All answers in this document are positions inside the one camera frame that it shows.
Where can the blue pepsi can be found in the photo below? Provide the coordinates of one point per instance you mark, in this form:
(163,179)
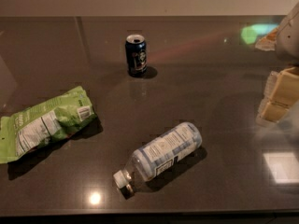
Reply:
(136,55)

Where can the clear blue-labelled plastic bottle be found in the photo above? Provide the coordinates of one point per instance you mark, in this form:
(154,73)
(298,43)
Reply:
(158,155)

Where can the green chip bag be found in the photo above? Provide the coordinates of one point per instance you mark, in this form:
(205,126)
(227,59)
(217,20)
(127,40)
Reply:
(40,125)

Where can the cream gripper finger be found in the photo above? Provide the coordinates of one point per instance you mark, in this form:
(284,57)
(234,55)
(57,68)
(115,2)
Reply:
(269,113)

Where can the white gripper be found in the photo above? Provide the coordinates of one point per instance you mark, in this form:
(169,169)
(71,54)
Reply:
(290,37)

